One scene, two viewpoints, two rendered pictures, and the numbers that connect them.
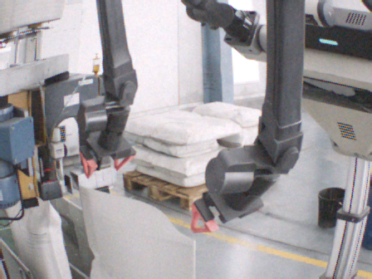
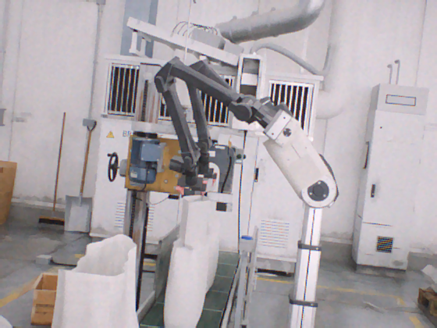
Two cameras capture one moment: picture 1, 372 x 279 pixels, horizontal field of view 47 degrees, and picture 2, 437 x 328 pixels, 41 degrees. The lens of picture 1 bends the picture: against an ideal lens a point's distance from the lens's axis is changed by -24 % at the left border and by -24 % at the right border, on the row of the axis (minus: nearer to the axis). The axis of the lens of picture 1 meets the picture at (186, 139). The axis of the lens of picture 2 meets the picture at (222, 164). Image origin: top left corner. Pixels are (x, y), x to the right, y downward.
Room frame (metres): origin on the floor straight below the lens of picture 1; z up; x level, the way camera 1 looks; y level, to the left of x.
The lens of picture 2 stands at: (-0.89, -2.19, 1.40)
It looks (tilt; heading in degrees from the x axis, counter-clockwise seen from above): 3 degrees down; 47
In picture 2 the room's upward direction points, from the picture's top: 6 degrees clockwise
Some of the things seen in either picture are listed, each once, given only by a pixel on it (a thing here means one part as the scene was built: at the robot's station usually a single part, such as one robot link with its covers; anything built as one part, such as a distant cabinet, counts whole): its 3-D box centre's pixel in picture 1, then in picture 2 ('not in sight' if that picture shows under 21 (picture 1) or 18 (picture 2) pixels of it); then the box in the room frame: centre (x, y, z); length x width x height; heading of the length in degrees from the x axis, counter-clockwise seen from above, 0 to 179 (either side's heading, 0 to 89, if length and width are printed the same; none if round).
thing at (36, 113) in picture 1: (26, 113); not in sight; (1.34, 0.48, 1.26); 0.22 x 0.05 x 0.16; 42
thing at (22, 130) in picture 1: (15, 144); (149, 154); (0.98, 0.39, 1.25); 0.10 x 0.08 x 0.12; 157
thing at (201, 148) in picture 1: (175, 141); not in sight; (4.35, 0.08, 0.44); 0.66 x 0.42 x 0.14; 36
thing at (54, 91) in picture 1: (56, 116); (214, 164); (1.47, 0.40, 1.21); 0.30 x 0.25 x 0.30; 42
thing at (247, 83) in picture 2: not in sight; (249, 94); (3.22, 1.94, 1.82); 0.51 x 0.27 x 0.71; 42
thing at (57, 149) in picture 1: (57, 156); not in sight; (1.27, 0.35, 1.14); 0.05 x 0.04 x 0.16; 132
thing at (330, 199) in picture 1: (331, 208); not in sight; (3.29, -1.12, 0.13); 0.30 x 0.30 x 0.26
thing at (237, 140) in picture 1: (245, 131); not in sight; (4.65, -0.52, 0.44); 0.68 x 0.44 x 0.15; 132
